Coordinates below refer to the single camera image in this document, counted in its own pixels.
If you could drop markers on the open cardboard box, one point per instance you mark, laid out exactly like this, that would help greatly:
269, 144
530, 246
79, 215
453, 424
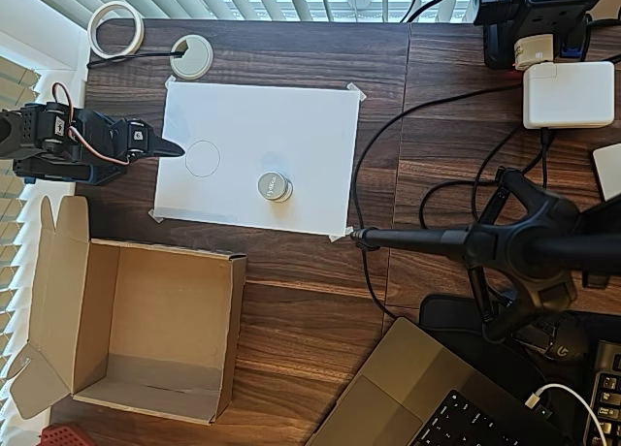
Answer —
160, 296

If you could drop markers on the grey laptop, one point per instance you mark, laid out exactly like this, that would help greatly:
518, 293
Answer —
402, 383

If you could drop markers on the black computer mouse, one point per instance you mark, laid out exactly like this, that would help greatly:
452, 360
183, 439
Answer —
563, 349

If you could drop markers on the black tripod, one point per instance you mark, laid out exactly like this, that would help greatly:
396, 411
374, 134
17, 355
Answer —
524, 252

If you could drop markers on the white flat device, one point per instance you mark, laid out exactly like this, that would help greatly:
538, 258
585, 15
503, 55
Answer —
609, 172

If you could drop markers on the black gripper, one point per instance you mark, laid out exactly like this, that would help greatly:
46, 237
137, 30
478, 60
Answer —
144, 141

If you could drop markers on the white square power adapter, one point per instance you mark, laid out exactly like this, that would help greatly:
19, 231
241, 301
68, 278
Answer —
567, 94

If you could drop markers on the blue plug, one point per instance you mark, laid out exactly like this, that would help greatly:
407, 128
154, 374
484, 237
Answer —
572, 51

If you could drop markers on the cream vertical blinds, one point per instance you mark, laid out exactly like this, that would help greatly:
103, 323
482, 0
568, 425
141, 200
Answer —
19, 252

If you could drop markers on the white paper sheet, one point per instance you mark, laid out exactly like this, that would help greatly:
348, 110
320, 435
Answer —
271, 116

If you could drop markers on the black power strip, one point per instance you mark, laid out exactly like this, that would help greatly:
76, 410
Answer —
504, 0

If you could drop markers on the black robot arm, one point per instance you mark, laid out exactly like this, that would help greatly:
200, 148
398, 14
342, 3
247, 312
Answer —
29, 126

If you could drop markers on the small silver metal cylinder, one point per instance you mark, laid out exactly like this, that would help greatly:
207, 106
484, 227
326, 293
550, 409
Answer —
274, 186

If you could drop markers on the small white plug adapter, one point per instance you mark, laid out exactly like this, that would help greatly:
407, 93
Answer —
533, 51

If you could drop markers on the masking tape roll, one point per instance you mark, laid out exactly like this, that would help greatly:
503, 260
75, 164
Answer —
92, 34

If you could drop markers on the black mouse pad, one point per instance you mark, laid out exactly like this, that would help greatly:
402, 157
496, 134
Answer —
446, 315

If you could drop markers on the masking tape piece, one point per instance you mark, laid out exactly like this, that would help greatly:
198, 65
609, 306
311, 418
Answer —
339, 235
171, 82
358, 92
155, 215

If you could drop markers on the black keyboard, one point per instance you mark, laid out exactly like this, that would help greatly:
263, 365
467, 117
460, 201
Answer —
609, 397

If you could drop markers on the blue knob table clamp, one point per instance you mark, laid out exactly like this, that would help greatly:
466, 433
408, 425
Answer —
28, 180

